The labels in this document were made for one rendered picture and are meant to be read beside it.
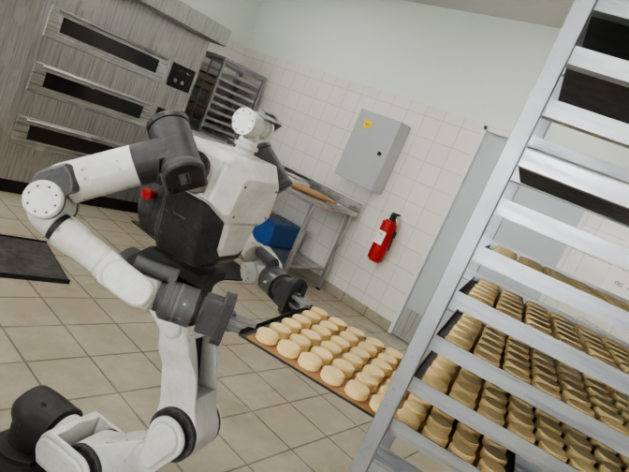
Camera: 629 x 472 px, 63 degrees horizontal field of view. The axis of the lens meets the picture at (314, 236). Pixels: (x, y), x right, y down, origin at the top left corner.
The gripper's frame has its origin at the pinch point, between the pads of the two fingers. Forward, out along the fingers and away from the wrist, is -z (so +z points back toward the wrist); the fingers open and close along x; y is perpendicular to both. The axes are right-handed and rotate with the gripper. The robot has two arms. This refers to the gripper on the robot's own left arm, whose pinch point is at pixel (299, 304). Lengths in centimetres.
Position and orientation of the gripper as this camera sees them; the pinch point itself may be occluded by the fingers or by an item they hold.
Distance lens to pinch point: 145.6
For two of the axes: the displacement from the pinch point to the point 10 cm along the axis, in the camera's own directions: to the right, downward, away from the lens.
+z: -5.4, -3.7, 7.6
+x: 3.8, -9.1, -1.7
